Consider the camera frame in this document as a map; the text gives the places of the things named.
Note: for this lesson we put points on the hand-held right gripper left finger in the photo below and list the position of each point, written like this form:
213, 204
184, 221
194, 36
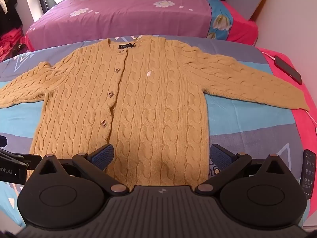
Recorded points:
104, 156

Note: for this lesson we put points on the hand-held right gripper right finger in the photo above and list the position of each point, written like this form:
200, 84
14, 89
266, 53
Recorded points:
220, 157

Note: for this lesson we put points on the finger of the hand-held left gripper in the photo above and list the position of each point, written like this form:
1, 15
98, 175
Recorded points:
27, 159
3, 141

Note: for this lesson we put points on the stack of pink clothes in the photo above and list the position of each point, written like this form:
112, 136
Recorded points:
11, 39

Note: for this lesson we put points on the dark hanging clothes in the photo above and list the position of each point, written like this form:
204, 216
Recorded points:
10, 5

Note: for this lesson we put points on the blue grey printed blanket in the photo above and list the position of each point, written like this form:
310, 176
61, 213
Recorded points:
235, 119

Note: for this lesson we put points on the black remote control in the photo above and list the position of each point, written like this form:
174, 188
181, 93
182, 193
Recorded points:
308, 173

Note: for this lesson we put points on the dark red smartphone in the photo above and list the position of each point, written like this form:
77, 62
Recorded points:
287, 69

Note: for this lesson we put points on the blue flowered sheet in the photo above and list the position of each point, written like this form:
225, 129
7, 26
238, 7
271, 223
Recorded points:
220, 22

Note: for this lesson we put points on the purple flowered bed sheet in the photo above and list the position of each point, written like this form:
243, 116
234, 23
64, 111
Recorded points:
118, 12

